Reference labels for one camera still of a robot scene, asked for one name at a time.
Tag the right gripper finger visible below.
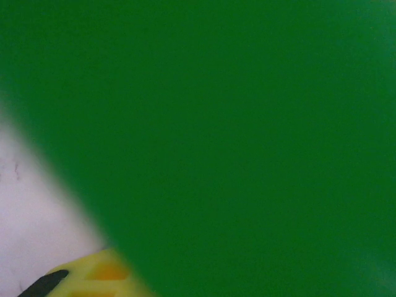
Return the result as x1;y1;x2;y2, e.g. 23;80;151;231
17;249;158;297

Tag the green plastic basket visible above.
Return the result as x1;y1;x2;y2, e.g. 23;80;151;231
0;0;396;297

